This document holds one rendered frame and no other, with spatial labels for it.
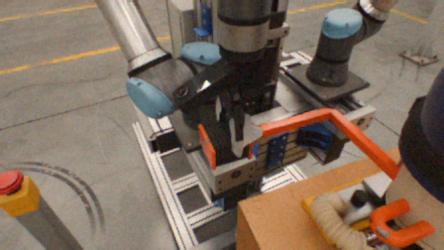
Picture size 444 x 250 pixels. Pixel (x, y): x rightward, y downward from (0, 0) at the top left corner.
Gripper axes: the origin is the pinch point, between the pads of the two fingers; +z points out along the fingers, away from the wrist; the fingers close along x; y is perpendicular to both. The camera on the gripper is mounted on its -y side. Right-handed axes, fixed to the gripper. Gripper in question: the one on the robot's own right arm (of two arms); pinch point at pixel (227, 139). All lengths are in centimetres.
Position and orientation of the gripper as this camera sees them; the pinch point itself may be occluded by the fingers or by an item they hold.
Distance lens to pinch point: 54.8
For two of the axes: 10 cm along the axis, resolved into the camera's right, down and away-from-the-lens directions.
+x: -3.6, -6.3, 6.9
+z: -0.1, 7.4, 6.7
